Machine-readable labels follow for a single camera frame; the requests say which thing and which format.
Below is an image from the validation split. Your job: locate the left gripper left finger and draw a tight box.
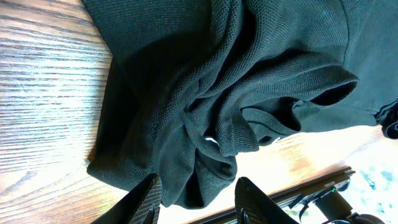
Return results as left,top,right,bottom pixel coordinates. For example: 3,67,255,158
92,174,162,224

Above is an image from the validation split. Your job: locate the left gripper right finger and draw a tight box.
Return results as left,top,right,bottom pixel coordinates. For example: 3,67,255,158
234,177,299,224

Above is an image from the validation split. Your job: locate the black t-shirt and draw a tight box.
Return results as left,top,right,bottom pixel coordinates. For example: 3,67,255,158
83,0,397,209

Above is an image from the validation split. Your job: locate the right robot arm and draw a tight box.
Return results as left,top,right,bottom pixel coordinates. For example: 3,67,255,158
299,187,384,224

